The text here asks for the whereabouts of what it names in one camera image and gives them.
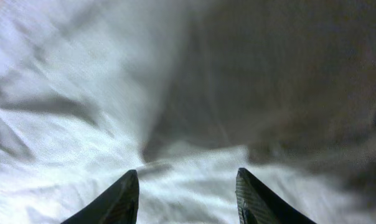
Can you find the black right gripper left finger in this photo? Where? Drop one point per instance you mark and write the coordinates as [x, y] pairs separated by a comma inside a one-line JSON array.
[[118, 204]]

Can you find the grey cotton shorts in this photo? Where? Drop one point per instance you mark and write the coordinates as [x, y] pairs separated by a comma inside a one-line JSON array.
[[185, 93]]

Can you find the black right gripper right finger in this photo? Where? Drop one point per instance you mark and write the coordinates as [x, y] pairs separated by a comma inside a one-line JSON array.
[[258, 204]]

